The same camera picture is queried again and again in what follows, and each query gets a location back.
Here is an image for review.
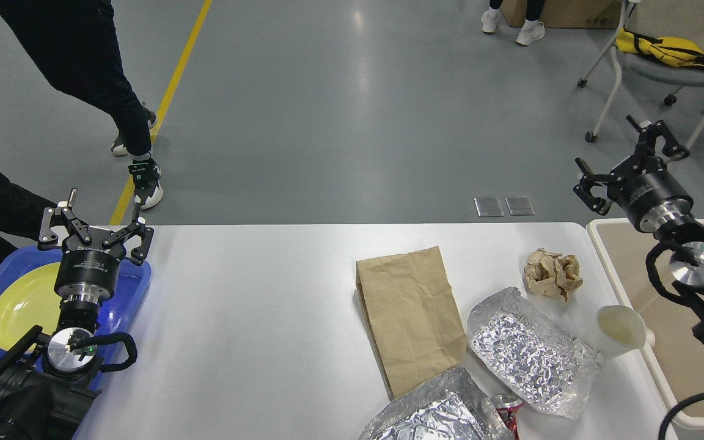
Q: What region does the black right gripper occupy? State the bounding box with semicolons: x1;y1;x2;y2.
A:
573;115;694;233

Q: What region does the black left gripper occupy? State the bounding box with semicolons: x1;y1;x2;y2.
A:
37;188;154;303

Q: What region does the yellow plate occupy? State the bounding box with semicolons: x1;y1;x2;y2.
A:
0;262;61;350

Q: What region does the brown paper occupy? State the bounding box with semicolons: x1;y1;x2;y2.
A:
524;248;584;303

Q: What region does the blue plastic tray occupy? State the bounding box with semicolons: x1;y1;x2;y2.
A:
0;247;151;357

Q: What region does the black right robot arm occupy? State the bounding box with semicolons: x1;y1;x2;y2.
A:
573;116;704;346

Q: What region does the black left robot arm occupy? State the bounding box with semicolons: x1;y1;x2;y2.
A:
0;189;154;439

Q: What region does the right floor outlet plate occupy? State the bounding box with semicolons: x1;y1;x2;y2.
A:
505;196;536;216

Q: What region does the floor outlet plate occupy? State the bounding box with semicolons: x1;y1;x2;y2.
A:
473;197;505;218
505;196;536;216

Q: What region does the yellow bag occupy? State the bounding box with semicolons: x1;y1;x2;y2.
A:
615;28;704;72

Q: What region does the left floor outlet plate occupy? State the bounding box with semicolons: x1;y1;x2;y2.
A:
473;197;505;218

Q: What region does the white paper cup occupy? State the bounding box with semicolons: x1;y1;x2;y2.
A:
585;304;656;360

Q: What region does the person in black shorts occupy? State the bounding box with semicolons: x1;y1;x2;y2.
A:
481;1;546;46

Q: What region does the grey office chair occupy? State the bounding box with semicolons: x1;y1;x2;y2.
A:
585;1;704;149

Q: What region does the person in dark jeans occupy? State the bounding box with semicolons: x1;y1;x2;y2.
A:
0;1;164;210

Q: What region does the small aluminium foil piece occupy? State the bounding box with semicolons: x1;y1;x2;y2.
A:
466;287;604;420

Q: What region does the beige plastic bin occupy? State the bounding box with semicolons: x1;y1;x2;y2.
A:
586;218;704;439

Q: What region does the brown paper bag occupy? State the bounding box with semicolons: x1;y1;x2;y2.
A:
356;247;467;398

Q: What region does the large crumpled aluminium foil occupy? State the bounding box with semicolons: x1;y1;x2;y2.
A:
360;367;514;439

